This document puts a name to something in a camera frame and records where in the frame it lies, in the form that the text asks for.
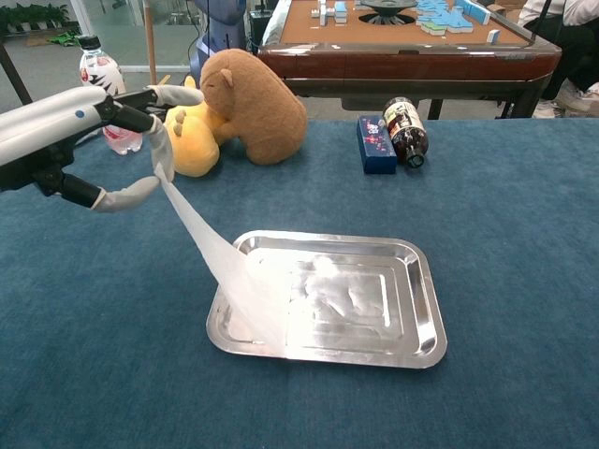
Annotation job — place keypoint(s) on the clear bottle pink label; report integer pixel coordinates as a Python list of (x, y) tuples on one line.
[(100, 65)]

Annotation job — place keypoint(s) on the blue felt table cover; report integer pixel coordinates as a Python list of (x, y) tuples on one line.
[(491, 234)]

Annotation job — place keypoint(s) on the black slanted table leg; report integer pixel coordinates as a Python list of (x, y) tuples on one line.
[(14, 72)]

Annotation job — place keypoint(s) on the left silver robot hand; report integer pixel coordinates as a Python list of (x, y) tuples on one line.
[(47, 126)]

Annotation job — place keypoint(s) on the seated person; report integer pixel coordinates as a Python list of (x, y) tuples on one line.
[(580, 56)]

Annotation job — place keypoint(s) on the dark brown drink bottle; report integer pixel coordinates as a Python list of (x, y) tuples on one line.
[(407, 133)]

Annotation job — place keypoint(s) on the silver metal tray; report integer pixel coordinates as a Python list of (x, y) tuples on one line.
[(355, 304)]

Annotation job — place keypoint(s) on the blue mahjong tile pile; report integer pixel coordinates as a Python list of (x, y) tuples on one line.
[(444, 18)]

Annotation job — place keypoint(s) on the brown capybara plush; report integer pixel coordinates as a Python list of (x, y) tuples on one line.
[(257, 107)]

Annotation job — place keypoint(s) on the wooden post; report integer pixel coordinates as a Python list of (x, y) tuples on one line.
[(150, 51)]

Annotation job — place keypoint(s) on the dark blue rectangular box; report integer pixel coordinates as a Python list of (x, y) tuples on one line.
[(376, 147)]

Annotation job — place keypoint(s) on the white blue mahjong tile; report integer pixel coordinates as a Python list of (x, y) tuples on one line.
[(492, 36)]

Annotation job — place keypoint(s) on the brown mahjong table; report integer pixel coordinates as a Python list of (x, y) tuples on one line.
[(402, 65)]

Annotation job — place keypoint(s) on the yellow plush toy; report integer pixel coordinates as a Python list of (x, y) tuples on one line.
[(196, 145)]

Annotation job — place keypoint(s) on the white paper sheet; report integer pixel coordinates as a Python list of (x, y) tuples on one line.
[(220, 262)]

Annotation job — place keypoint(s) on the green potted plants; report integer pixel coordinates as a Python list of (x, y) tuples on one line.
[(33, 16)]

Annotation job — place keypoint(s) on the blue machine base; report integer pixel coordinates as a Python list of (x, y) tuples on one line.
[(220, 28)]

